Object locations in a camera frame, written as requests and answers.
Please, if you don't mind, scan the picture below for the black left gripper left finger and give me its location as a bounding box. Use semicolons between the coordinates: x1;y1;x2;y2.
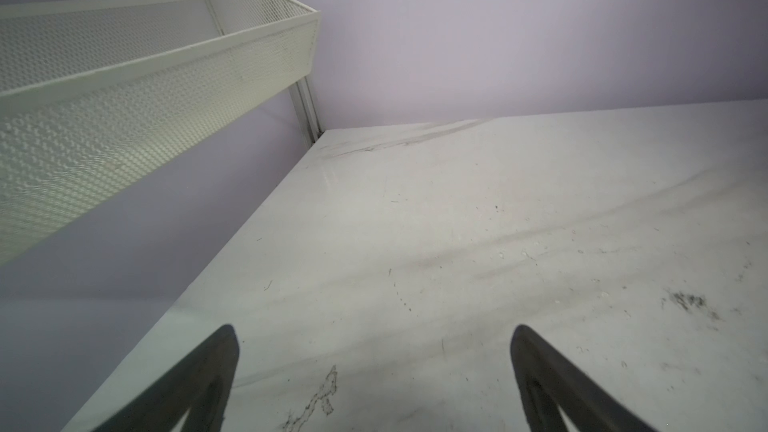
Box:
96;324;240;432

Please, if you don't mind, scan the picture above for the white two-tier mesh shelf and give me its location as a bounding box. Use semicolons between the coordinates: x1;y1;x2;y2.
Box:
0;0;322;265

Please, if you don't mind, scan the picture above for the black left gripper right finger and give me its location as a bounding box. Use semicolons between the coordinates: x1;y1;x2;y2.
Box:
510;325;653;432

